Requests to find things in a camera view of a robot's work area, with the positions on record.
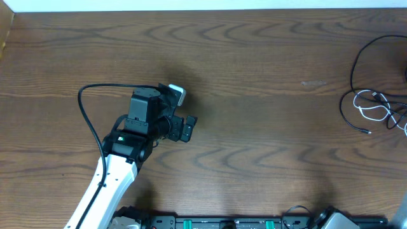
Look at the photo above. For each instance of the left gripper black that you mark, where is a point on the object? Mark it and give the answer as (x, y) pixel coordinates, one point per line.
(175, 133)

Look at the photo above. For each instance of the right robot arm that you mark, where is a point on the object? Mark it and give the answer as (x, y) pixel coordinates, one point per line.
(332, 218)

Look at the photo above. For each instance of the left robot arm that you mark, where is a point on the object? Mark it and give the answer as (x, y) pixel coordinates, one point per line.
(134, 135)

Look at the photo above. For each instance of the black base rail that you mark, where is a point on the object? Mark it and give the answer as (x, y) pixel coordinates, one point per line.
(130, 217)

